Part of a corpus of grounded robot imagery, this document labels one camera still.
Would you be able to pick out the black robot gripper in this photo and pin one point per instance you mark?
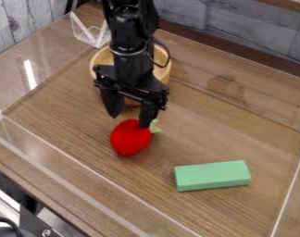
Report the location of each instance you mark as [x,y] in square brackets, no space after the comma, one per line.
[129,79]

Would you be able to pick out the red plush strawberry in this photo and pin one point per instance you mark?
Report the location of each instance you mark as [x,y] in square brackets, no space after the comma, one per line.
[129,139]

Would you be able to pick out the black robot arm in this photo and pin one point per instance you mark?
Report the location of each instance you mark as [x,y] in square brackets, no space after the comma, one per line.
[133,23]

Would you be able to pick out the wooden bowl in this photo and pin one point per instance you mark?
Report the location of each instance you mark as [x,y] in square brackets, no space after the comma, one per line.
[162,59]

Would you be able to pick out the clear acrylic triangular stand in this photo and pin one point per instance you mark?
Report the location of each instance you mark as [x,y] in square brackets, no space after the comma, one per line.
[95,36]

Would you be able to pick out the green foam block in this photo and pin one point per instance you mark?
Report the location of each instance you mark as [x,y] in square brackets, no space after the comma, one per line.
[212,175]

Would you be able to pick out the clear acrylic tray wall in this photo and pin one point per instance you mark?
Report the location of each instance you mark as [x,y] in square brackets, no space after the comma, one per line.
[86,199]

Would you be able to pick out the black metal bracket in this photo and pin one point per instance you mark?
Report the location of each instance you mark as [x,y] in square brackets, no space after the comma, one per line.
[32,227]

